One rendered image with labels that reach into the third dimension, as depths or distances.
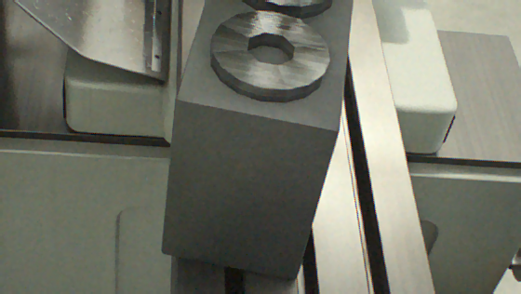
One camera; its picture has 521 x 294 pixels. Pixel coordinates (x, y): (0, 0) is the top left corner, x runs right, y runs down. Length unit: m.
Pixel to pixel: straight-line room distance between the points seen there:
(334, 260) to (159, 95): 0.38
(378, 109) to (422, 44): 0.30
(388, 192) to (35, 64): 0.57
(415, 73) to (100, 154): 0.42
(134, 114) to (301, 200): 0.45
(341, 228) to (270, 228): 0.12
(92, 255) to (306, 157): 0.70
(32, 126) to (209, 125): 0.54
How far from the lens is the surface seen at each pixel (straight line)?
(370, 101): 0.94
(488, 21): 2.74
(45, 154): 1.15
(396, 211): 0.85
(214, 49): 0.65
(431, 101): 1.14
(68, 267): 1.34
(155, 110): 1.10
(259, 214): 0.71
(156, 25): 1.10
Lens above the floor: 1.54
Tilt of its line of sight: 46 degrees down
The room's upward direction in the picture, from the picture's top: 12 degrees clockwise
